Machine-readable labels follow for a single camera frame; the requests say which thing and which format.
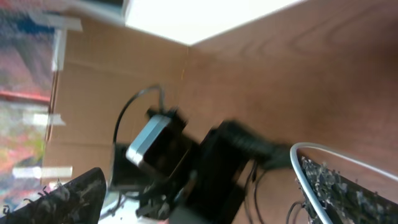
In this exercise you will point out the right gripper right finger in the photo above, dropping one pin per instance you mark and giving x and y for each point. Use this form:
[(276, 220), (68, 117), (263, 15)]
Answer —
[(345, 201)]

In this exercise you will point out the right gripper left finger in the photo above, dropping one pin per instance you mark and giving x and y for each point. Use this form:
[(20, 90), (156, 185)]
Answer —
[(78, 201)]

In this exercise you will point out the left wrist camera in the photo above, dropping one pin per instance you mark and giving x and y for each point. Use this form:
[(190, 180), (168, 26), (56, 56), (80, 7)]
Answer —
[(161, 147)]

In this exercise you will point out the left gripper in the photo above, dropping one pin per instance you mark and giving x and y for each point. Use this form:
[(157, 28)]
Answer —
[(215, 195)]

